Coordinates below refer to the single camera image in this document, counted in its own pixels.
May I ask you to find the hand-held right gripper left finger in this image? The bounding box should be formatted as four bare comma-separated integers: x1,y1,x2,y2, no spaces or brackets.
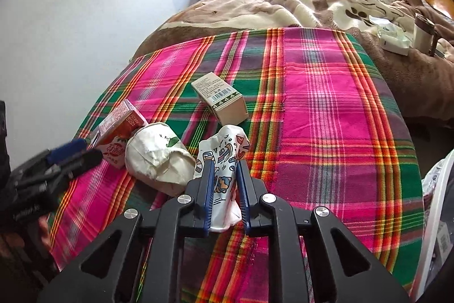
37,159,216,303

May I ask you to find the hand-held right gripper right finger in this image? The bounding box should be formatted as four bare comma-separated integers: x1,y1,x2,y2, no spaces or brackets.
236,159,412,303

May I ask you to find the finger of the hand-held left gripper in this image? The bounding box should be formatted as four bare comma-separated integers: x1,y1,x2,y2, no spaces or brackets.
53,148,104,180
46,138,90,164

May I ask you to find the patterned paper cup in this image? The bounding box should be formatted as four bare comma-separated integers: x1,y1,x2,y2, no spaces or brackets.
193,124,251,233

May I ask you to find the red drink carton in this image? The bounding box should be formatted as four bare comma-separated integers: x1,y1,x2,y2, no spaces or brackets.
90,99,149,170

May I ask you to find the white trash bin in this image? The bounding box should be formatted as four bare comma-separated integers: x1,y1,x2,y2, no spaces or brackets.
408,149,454,303

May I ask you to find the translucent bin liner bag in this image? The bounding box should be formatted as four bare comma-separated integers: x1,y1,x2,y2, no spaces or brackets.
420,159,445,199

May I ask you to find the person's left hand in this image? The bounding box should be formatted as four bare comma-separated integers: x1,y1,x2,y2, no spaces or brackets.
33,218,54,249

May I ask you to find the crumpled white paper cup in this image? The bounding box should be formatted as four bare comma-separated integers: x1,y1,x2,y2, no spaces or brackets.
125,123,196,197

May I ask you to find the beige cardboard box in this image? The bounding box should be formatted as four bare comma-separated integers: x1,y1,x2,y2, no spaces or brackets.
191,72,249,126

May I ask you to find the pink green plaid blanket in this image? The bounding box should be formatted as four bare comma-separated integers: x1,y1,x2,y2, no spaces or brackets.
48,27,424,303

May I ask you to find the brown cream fleece blanket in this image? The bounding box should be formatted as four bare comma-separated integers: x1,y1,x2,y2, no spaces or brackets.
129,0,454,119

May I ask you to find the white tissue pack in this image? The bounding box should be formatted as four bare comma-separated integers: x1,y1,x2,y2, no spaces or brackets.
369,15,414,56

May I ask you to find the white brown travel mug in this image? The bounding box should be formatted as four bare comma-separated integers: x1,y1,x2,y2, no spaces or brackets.
413,13,436,53

